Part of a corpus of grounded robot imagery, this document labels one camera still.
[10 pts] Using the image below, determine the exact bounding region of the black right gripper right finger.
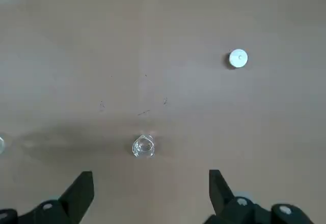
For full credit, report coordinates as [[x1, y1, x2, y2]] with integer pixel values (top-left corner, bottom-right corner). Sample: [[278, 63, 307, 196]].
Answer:
[[205, 169, 319, 224]]

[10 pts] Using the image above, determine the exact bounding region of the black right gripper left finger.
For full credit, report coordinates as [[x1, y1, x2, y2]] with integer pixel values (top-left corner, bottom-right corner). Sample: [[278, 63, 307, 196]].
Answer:
[[0, 170, 95, 224]]

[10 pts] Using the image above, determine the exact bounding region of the white lamp cap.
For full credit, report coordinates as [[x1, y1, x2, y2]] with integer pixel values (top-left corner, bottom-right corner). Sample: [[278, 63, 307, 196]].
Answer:
[[228, 48, 249, 70]]

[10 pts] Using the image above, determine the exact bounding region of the small glass beaker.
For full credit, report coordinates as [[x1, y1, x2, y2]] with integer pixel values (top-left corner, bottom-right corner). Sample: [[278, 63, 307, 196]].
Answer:
[[131, 134, 156, 159]]

